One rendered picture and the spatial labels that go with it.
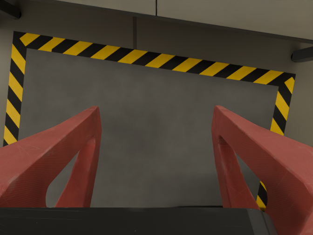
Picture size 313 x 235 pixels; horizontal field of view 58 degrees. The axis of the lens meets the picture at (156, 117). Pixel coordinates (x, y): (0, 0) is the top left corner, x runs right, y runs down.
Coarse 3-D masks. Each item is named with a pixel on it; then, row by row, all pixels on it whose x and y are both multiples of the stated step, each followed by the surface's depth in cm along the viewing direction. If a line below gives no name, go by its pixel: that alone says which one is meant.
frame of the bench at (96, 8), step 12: (0, 0) 98; (36, 0) 77; (48, 0) 75; (0, 12) 103; (12, 12) 106; (108, 12) 78; (120, 12) 76; (132, 12) 74; (156, 12) 74; (192, 24) 77; (204, 24) 75; (276, 36) 77; (288, 36) 75; (312, 48) 99; (300, 60) 109; (312, 60) 105
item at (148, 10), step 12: (60, 0) 73; (72, 0) 72; (84, 0) 70; (96, 0) 68; (108, 0) 67; (120, 0) 65; (132, 0) 64; (144, 0) 62; (156, 0) 66; (144, 12) 72
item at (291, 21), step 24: (168, 0) 60; (192, 0) 57; (216, 0) 55; (240, 0) 53; (264, 0) 51; (288, 0) 50; (312, 0) 48; (216, 24) 74; (240, 24) 70; (264, 24) 67; (288, 24) 64; (312, 24) 61
